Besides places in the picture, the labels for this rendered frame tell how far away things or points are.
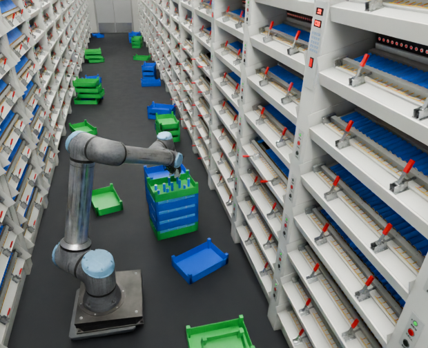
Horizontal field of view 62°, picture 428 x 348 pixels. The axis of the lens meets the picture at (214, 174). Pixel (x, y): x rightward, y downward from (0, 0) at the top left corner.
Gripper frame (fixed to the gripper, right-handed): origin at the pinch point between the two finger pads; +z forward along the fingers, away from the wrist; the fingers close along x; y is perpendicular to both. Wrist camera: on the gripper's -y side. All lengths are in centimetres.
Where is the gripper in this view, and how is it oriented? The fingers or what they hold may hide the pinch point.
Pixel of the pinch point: (177, 175)
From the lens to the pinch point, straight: 249.0
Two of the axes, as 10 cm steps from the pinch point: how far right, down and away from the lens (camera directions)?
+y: -5.7, 6.0, -5.6
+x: 8.1, 3.1, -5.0
